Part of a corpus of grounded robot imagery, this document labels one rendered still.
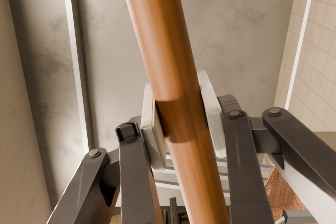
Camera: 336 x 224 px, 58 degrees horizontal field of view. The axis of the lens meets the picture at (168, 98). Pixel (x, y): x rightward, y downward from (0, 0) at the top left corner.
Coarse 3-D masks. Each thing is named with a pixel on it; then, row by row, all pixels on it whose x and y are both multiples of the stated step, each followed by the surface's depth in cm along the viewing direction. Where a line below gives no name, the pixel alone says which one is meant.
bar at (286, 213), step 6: (288, 210) 134; (294, 210) 134; (300, 210) 134; (306, 210) 134; (282, 216) 135; (288, 216) 131; (294, 216) 131; (300, 216) 131; (306, 216) 131; (312, 216) 131; (276, 222) 135; (282, 222) 133; (288, 222) 132; (294, 222) 132; (300, 222) 132; (306, 222) 132; (312, 222) 132
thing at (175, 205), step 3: (174, 198) 204; (174, 201) 201; (174, 204) 199; (174, 207) 196; (174, 210) 194; (177, 210) 203; (174, 213) 192; (177, 213) 197; (174, 216) 190; (177, 216) 192; (174, 219) 187; (177, 219) 187; (174, 222) 185; (177, 222) 185
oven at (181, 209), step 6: (114, 210) 213; (120, 210) 213; (162, 210) 214; (168, 210) 214; (180, 210) 214; (186, 210) 214; (228, 210) 215; (168, 216) 209; (186, 216) 213; (168, 222) 204; (180, 222) 215; (186, 222) 215
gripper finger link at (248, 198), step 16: (240, 112) 15; (224, 128) 14; (240, 128) 14; (240, 144) 13; (240, 160) 12; (256, 160) 12; (240, 176) 11; (256, 176) 11; (240, 192) 10; (256, 192) 10; (240, 208) 9; (256, 208) 9
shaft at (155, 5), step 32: (128, 0) 16; (160, 0) 16; (160, 32) 16; (160, 64) 17; (192, 64) 18; (160, 96) 18; (192, 96) 18; (192, 128) 19; (192, 160) 20; (192, 192) 21
